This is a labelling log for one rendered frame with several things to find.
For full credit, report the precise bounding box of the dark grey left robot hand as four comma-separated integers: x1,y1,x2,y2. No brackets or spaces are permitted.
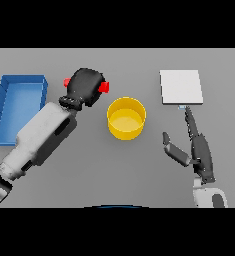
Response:
58,67,106,112

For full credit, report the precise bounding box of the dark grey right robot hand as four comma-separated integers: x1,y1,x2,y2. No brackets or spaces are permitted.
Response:
161,105,217,185

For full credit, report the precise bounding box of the red beaker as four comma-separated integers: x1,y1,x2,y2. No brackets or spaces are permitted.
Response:
63,78,110,94

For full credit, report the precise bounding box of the yellow bowl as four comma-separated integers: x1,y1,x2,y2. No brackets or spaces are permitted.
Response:
106,96,147,141

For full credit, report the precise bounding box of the pale square measuring scale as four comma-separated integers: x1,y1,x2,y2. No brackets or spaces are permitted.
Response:
159,69,204,111

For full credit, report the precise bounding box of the blue tray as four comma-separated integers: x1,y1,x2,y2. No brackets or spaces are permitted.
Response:
0,74,49,147

